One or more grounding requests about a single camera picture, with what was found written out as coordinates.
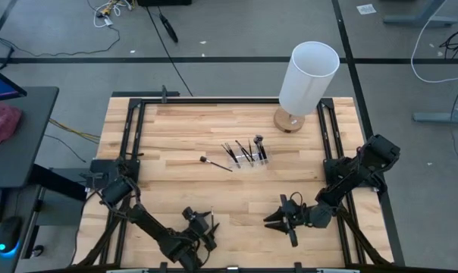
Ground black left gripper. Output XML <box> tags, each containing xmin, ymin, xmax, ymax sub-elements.
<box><xmin>182</xmin><ymin>206</ymin><xmax>221</xmax><ymax>252</ymax></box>

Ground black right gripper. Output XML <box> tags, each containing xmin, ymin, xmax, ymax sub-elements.
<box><xmin>263</xmin><ymin>193</ymin><xmax>310</xmax><ymax>248</ymax></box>

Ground square head makeup brush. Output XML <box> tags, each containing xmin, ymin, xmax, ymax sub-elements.
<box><xmin>199</xmin><ymin>155</ymin><xmax>234</xmax><ymax>173</ymax></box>

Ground fluffy powder makeup brush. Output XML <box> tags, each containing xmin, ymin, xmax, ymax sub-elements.
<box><xmin>256</xmin><ymin>134</ymin><xmax>268</xmax><ymax>160</ymax></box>

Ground clear acrylic brush organizer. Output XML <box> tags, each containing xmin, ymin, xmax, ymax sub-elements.
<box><xmin>228</xmin><ymin>145</ymin><xmax>271</xmax><ymax>170</ymax></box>

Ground white shade wooden table lamp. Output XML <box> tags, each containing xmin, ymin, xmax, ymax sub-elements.
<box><xmin>273</xmin><ymin>40</ymin><xmax>340</xmax><ymax>134</ymax></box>

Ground black desk crossbeam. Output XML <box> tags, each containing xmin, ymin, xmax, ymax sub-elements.
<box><xmin>27</xmin><ymin>163</ymin><xmax>89</xmax><ymax>202</ymax></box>

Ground grey desk leg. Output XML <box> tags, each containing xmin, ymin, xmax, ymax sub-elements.
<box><xmin>20</xmin><ymin>185</ymin><xmax>48</xmax><ymax>261</ymax></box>

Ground grey desk foot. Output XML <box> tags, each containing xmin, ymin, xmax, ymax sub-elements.
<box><xmin>413</xmin><ymin>102</ymin><xmax>458</xmax><ymax>124</ymax></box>
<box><xmin>382</xmin><ymin>0</ymin><xmax>458</xmax><ymax>28</ymax></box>

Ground black computer mouse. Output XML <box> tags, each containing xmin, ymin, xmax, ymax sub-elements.
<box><xmin>0</xmin><ymin>215</ymin><xmax>24</xmax><ymax>254</ymax></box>

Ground black side desk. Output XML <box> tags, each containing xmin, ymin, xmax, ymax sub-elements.
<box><xmin>0</xmin><ymin>86</ymin><xmax>60</xmax><ymax>190</ymax></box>

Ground black box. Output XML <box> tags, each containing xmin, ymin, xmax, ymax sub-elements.
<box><xmin>136</xmin><ymin>0</ymin><xmax>193</xmax><ymax>7</ymax></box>

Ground white paper label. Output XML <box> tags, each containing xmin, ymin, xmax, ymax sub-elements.
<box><xmin>356</xmin><ymin>3</ymin><xmax>377</xmax><ymax>15</ymax></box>

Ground black cable bundle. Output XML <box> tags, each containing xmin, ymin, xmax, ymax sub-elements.
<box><xmin>77</xmin><ymin>196</ymin><xmax>133</xmax><ymax>267</ymax></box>
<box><xmin>333</xmin><ymin>187</ymin><xmax>391</xmax><ymax>266</ymax></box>

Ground long black floor cable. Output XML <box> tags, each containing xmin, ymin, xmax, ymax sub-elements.
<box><xmin>144</xmin><ymin>5</ymin><xmax>195</xmax><ymax>97</ymax></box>

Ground yellow green wires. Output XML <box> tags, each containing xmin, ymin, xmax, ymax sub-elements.
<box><xmin>49</xmin><ymin>118</ymin><xmax>101</xmax><ymax>144</ymax></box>

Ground black handle tool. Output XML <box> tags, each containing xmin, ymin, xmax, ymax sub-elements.
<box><xmin>158</xmin><ymin>13</ymin><xmax>180</xmax><ymax>43</ymax></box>

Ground thin black floor cable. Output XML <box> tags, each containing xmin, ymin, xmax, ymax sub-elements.
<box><xmin>0</xmin><ymin>22</ymin><xmax>122</xmax><ymax>58</ymax></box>

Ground white floor cable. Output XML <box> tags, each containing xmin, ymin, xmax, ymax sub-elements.
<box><xmin>409</xmin><ymin>0</ymin><xmax>458</xmax><ymax>83</ymax></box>

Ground white yellow cable bundle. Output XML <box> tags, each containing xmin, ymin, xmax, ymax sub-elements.
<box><xmin>86</xmin><ymin>0</ymin><xmax>133</xmax><ymax>28</ymax></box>

